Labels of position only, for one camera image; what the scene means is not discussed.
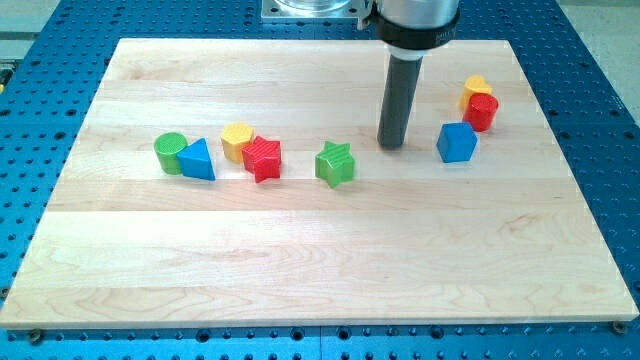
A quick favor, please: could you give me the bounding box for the blue cube block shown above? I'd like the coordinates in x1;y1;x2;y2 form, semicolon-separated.
436;122;478;163

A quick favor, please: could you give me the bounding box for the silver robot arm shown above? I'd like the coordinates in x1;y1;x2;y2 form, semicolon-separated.
357;0;461;62

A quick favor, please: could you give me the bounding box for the green star block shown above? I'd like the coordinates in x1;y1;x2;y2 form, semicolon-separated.
315;141;355;188

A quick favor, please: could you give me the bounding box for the red star block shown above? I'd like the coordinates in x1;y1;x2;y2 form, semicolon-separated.
242;136;281;183

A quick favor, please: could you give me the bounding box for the yellow hexagon block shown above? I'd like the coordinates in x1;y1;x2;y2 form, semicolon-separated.
221;122;254;164

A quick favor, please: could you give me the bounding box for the blue triangle block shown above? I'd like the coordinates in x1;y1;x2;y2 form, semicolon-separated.
177;138;216;181

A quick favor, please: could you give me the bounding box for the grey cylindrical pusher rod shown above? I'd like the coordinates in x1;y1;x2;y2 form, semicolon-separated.
377;55;422;149

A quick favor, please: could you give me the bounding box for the green cylinder block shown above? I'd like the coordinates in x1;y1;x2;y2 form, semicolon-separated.
153;132;188;175

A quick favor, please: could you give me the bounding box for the red cylinder block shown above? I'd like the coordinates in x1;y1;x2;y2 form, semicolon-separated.
462;93;499;132

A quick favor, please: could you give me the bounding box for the yellow heart block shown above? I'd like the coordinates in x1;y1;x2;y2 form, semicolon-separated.
458;74;493;110

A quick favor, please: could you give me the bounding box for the light wooden board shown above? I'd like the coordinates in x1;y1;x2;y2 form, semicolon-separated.
1;38;638;329

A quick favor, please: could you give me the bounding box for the blue perforated metal table plate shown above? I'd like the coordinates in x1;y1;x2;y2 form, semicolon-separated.
1;1;639;359

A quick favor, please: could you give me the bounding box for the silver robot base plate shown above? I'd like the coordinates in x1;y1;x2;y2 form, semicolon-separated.
261;0;373;20

